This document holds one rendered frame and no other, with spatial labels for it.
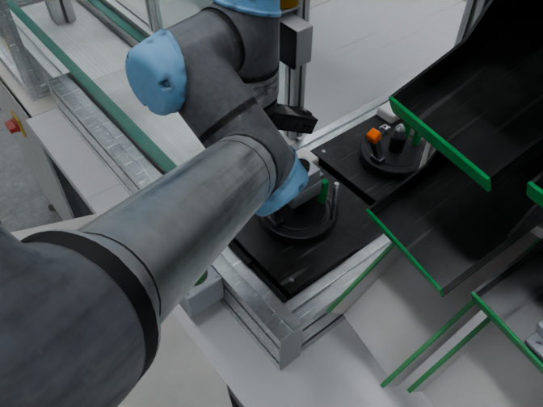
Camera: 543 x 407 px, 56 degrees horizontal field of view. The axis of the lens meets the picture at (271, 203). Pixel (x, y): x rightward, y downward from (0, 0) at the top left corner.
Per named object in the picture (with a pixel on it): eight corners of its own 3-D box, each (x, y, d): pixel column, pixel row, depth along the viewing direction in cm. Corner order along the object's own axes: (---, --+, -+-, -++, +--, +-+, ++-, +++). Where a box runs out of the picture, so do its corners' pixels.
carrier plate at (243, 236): (289, 301, 82) (289, 294, 80) (206, 215, 95) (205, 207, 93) (391, 230, 92) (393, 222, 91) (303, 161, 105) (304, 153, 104)
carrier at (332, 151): (397, 226, 93) (410, 176, 84) (309, 157, 106) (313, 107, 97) (477, 169, 103) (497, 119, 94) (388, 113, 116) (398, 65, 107)
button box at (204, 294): (191, 319, 85) (186, 299, 81) (131, 242, 97) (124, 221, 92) (225, 297, 88) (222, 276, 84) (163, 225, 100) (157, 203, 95)
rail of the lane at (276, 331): (279, 371, 83) (280, 338, 75) (60, 113, 131) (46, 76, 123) (305, 352, 86) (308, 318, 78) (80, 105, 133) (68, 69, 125)
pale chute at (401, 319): (397, 387, 69) (381, 388, 65) (342, 312, 76) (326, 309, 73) (560, 238, 61) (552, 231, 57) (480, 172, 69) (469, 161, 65)
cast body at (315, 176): (293, 209, 86) (294, 179, 80) (276, 195, 88) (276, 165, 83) (330, 187, 89) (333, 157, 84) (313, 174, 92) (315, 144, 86)
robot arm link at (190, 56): (202, 130, 48) (276, 81, 54) (128, 31, 47) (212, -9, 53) (175, 156, 55) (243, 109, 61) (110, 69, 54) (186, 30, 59)
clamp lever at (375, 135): (378, 161, 98) (373, 139, 92) (370, 157, 99) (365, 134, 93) (391, 149, 98) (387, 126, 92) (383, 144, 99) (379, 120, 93)
